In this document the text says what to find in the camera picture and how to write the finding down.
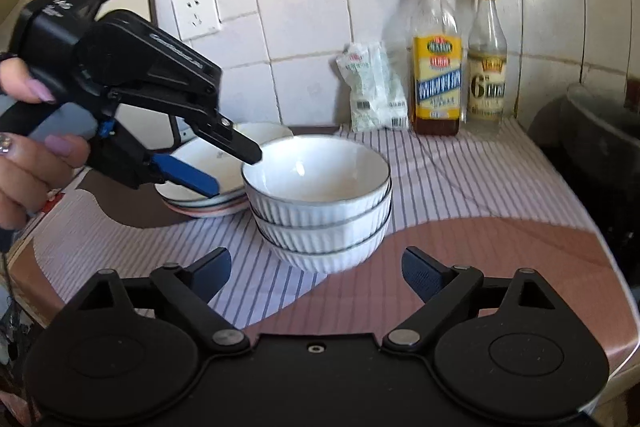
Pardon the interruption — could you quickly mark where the white ribbed bowl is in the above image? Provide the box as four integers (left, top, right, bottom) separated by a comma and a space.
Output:
241, 134, 392, 228
266, 227, 388, 275
251, 202, 393, 254

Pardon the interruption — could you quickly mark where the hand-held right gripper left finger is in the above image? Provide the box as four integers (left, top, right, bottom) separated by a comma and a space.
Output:
75, 247, 251, 353

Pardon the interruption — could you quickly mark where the striped patterned tablecloth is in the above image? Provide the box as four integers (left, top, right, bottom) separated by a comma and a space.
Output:
7, 119, 638, 408

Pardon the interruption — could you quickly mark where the person's left hand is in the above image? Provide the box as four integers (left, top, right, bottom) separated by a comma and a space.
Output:
0, 54, 92, 230

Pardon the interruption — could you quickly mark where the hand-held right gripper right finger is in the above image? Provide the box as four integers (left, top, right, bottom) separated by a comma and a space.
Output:
382, 246, 556, 353

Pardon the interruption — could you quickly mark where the clear plastic bag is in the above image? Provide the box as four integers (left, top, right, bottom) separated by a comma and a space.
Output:
335, 41, 411, 132

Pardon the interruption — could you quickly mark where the white plate with sun print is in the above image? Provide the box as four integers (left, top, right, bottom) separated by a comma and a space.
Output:
154, 122, 295, 208

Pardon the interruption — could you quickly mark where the amber liquid bottle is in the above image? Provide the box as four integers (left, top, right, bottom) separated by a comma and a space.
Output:
410, 0, 463, 136

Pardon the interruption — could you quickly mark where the clear bottle with yellow label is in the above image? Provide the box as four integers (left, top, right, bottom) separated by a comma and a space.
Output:
466, 0, 510, 124

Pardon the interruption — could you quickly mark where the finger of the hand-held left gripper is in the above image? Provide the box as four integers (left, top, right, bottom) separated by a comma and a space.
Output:
150, 154, 221, 198
185, 99, 264, 166

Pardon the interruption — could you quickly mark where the dark pot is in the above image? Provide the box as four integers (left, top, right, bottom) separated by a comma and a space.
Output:
527, 79, 640, 268

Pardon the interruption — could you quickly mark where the white wall socket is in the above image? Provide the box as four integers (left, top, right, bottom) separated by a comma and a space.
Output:
171, 0, 222, 42

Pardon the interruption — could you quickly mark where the white plate with heart rim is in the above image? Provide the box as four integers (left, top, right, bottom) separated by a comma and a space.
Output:
167, 202, 249, 220

